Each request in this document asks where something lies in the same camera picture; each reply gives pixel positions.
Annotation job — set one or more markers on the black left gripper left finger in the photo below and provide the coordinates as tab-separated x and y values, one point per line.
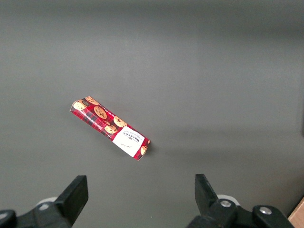
69	204

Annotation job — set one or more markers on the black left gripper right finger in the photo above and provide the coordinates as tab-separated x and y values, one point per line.
213	211

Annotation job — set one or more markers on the oak wooden drawer cabinet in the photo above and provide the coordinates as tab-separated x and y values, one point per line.
298	216

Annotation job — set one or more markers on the red tartan cookie box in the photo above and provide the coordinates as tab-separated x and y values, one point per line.
111	127

